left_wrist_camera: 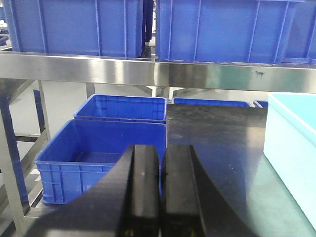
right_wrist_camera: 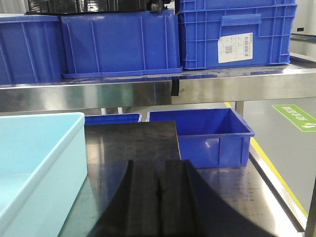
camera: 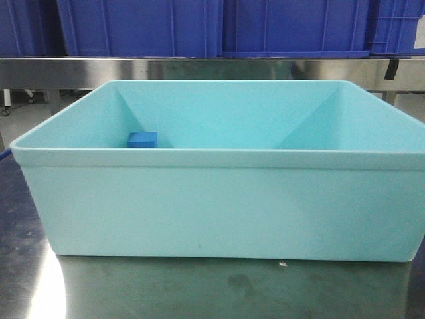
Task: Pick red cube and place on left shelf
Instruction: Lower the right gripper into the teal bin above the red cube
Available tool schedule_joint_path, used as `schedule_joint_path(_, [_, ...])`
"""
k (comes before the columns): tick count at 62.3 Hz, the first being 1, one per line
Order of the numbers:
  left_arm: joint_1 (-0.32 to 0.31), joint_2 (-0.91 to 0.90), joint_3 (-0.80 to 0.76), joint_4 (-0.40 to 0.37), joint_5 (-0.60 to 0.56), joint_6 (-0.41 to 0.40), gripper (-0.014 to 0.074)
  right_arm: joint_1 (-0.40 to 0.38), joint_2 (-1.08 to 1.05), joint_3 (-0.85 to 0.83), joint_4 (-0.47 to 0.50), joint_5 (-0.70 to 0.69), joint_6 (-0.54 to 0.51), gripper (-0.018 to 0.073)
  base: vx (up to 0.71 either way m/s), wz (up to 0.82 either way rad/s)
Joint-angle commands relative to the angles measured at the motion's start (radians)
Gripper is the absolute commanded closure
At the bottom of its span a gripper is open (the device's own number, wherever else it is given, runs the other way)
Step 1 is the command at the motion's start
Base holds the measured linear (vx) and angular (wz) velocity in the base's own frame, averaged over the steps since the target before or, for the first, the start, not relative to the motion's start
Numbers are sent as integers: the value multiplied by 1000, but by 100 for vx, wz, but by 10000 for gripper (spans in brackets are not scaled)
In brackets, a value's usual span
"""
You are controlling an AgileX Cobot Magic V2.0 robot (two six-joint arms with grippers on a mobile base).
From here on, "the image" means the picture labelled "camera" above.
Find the small blue cube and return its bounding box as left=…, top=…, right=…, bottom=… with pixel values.
left=127, top=132, right=157, bottom=148

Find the blue crate upper shelf right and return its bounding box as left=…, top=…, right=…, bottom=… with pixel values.
left=222, top=1, right=369, bottom=58

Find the blue crate shelf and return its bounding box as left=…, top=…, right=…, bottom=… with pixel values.
left=222, top=1, right=369, bottom=58
left=57, top=1, right=223, bottom=58

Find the blue crate upper shelf left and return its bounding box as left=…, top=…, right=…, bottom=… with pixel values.
left=57, top=1, right=223, bottom=58

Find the light cyan plastic tub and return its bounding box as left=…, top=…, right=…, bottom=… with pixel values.
left=10, top=80, right=424, bottom=262

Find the black tape strip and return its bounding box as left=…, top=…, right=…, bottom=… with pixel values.
left=384, top=59, right=400, bottom=80

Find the blue crate far right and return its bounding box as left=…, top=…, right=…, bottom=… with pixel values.
left=365, top=1, right=424, bottom=56

